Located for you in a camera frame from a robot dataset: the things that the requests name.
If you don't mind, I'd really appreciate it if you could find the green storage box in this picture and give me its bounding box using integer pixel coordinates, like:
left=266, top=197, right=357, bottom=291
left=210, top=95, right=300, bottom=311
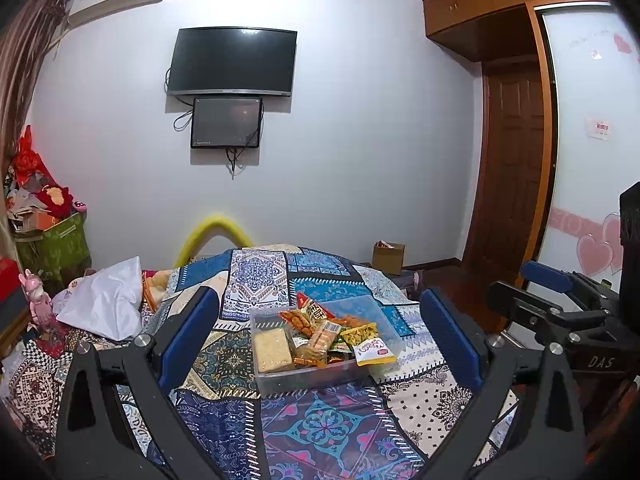
left=15, top=211, right=93, bottom=281

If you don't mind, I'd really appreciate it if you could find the white sliding wardrobe door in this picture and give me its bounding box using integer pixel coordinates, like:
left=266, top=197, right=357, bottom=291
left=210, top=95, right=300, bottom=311
left=542, top=5, right=640, bottom=281

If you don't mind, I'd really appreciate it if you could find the red box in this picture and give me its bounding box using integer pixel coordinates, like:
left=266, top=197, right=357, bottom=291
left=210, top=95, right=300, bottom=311
left=0, top=257, right=29, bottom=322

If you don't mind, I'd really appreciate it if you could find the pink toy figure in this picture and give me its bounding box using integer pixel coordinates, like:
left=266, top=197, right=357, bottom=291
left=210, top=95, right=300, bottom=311
left=19, top=268, right=55, bottom=329

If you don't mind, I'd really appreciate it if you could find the red plush toy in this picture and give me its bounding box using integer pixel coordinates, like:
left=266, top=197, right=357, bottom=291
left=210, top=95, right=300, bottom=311
left=35, top=185, right=87, bottom=219

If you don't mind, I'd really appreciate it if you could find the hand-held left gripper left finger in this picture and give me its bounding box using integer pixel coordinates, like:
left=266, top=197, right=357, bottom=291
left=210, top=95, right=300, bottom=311
left=54, top=285, right=226, bottom=480

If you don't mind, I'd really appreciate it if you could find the clear plastic container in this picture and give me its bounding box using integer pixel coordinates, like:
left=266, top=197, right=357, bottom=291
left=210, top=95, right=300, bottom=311
left=248, top=294, right=403, bottom=396

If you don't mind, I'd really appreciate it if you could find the yellow foam tube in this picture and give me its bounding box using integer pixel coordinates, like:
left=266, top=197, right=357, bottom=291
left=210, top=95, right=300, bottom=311
left=174, top=212, right=251, bottom=269

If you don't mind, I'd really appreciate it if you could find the black monitor cable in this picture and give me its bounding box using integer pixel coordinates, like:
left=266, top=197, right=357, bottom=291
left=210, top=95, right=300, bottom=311
left=225, top=146, right=249, bottom=181

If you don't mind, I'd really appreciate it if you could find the small red white sticker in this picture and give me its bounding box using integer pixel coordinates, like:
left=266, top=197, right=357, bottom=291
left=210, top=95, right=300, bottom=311
left=586, top=117, right=614, bottom=140

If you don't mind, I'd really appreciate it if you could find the yellow green snack packet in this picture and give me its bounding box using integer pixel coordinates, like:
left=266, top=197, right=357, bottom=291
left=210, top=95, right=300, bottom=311
left=340, top=322, right=379, bottom=349

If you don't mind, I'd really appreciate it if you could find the brown wooden door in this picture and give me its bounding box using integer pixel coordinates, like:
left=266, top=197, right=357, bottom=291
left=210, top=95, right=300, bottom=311
left=462, top=57, right=551, bottom=281

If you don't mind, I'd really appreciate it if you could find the pink heart sticker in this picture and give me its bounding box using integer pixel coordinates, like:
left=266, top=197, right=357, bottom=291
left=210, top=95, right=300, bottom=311
left=552, top=207, right=624, bottom=279

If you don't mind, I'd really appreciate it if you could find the red plastic bag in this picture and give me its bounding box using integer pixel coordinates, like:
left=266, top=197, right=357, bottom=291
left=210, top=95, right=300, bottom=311
left=12, top=125, right=44, bottom=177

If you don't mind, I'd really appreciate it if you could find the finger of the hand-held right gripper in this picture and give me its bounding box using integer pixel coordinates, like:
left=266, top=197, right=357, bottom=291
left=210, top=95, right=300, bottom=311
left=520, top=260, right=621, bottom=307
left=487, top=280, right=621, bottom=342

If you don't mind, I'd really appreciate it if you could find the wooden overhead cabinet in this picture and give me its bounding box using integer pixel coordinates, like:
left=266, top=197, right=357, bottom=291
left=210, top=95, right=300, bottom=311
left=421, top=0, right=609, bottom=64

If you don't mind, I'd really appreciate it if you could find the red orange snack packet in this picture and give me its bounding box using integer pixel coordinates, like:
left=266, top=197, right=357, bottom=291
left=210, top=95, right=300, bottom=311
left=295, top=292, right=337, bottom=333

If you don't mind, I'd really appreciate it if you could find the white plastic bag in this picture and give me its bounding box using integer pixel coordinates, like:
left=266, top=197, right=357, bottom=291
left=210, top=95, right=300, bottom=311
left=56, top=256, right=144, bottom=341

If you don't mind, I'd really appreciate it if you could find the orange fried snack packet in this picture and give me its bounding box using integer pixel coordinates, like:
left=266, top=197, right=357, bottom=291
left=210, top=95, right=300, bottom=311
left=279, top=310, right=313, bottom=336

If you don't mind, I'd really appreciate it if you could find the white yellow-edged snack packet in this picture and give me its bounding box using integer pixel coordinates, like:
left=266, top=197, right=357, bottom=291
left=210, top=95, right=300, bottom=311
left=352, top=337, right=396, bottom=366

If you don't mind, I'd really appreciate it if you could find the clear orange biscuit packet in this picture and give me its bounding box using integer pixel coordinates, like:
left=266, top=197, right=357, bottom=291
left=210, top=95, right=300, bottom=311
left=307, top=321, right=344, bottom=361

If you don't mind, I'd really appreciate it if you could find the small black wall monitor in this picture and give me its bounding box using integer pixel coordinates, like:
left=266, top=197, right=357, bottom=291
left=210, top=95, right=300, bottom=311
left=190, top=96, right=264, bottom=150

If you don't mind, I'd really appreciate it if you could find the cardboard box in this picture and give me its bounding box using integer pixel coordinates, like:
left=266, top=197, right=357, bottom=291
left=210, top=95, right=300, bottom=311
left=371, top=241, right=406, bottom=276

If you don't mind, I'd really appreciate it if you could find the large black wall television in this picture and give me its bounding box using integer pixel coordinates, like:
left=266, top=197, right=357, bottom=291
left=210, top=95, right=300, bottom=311
left=166, top=26, right=298, bottom=97

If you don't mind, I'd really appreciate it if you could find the patchwork blanket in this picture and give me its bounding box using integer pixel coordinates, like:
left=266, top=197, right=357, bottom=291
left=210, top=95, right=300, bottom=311
left=0, top=242, right=521, bottom=480

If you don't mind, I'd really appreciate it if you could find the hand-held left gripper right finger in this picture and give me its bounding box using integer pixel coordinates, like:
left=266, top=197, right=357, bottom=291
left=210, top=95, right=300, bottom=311
left=419, top=287, right=588, bottom=480

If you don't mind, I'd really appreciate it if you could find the beige cracker packet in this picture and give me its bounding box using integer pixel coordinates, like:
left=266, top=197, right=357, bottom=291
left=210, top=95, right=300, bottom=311
left=251, top=327, right=294, bottom=374

